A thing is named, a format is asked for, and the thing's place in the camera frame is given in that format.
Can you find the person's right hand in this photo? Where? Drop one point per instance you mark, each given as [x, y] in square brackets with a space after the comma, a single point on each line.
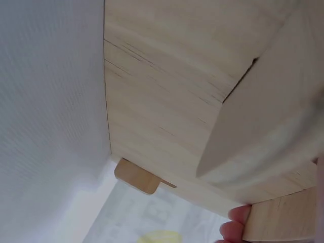
[235, 225]

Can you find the person's right fingers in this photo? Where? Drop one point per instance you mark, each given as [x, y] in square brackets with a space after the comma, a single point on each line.
[235, 225]

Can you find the light wooden cutting board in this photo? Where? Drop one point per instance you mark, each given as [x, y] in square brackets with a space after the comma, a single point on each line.
[162, 106]

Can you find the person's right thumb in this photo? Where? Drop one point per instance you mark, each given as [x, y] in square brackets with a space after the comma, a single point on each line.
[320, 192]

